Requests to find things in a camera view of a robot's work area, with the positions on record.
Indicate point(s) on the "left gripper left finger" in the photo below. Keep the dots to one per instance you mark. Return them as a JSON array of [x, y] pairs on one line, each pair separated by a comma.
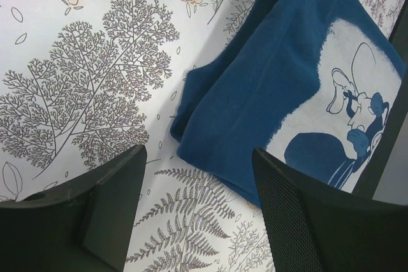
[[84, 224]]

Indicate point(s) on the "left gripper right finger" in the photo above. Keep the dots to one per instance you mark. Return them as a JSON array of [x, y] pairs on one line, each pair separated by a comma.
[[312, 226]]

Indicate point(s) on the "blue t shirt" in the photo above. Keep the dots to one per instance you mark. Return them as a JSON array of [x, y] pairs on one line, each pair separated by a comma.
[[313, 86]]

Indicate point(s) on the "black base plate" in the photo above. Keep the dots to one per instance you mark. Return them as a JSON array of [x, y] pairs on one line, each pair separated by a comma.
[[385, 178]]

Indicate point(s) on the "floral table cloth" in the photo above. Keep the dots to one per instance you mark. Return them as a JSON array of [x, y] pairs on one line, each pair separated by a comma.
[[82, 81]]

